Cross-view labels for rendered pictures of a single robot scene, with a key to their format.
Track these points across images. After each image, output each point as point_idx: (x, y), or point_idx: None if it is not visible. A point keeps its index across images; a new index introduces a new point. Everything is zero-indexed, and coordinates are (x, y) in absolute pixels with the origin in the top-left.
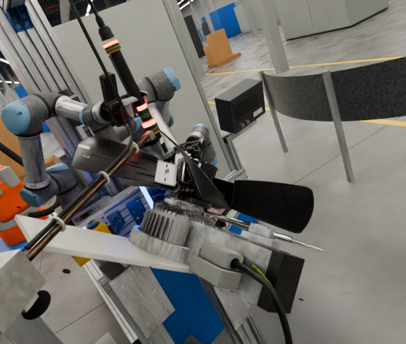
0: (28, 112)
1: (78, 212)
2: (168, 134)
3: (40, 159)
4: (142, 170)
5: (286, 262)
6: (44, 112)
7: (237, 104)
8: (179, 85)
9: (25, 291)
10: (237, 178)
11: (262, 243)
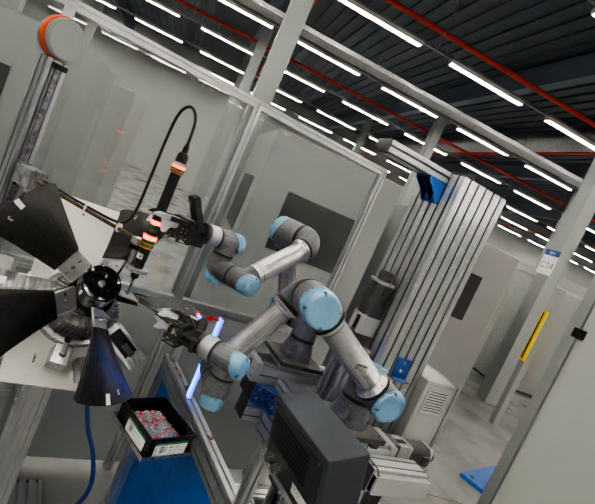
0: (276, 227)
1: (270, 351)
2: (242, 332)
3: (280, 276)
4: (114, 248)
5: None
6: (287, 240)
7: (280, 416)
8: (304, 317)
9: (21, 181)
10: (223, 501)
11: None
